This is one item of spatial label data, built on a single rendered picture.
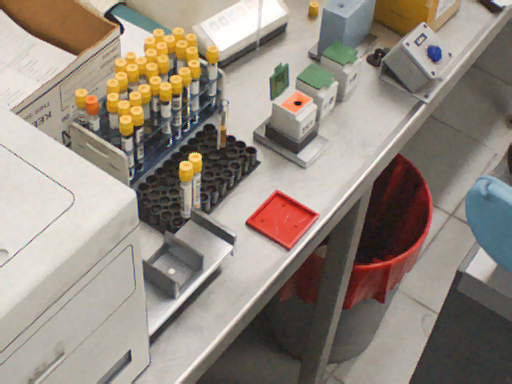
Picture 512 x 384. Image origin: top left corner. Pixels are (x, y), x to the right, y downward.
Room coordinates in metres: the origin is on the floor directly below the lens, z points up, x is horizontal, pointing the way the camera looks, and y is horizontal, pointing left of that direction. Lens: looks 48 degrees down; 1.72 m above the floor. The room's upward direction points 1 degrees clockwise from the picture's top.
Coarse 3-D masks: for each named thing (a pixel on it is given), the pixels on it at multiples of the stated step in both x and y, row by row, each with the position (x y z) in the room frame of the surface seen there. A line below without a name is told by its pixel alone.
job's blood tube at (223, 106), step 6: (222, 102) 0.79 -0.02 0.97; (228, 102) 0.79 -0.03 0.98; (222, 108) 0.78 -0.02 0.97; (228, 108) 0.78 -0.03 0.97; (222, 114) 0.78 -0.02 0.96; (228, 114) 0.79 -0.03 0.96; (222, 120) 0.78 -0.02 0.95; (222, 126) 0.78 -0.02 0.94; (222, 132) 0.78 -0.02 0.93; (222, 138) 0.78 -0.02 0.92; (222, 144) 0.78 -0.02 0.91; (222, 150) 0.78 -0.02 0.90
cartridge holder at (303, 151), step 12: (264, 132) 0.82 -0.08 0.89; (276, 132) 0.81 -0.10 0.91; (312, 132) 0.81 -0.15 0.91; (276, 144) 0.80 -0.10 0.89; (288, 144) 0.79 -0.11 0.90; (300, 144) 0.79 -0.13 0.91; (312, 144) 0.80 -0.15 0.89; (324, 144) 0.81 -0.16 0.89; (288, 156) 0.79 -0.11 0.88; (300, 156) 0.78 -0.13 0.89; (312, 156) 0.78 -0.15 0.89
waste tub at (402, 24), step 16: (384, 0) 1.09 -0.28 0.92; (400, 0) 1.07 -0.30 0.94; (416, 0) 1.06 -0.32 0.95; (432, 0) 1.04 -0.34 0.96; (448, 0) 1.09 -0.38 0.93; (384, 16) 1.09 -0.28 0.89; (400, 16) 1.07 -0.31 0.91; (416, 16) 1.05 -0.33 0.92; (432, 16) 1.05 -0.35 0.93; (448, 16) 1.11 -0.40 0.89; (400, 32) 1.07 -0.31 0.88
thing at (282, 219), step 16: (272, 192) 0.72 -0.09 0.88; (272, 208) 0.70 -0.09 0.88; (288, 208) 0.70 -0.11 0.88; (304, 208) 0.70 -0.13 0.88; (256, 224) 0.67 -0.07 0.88; (272, 224) 0.67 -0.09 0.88; (288, 224) 0.68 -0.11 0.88; (304, 224) 0.68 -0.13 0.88; (272, 240) 0.65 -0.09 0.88; (288, 240) 0.65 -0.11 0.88
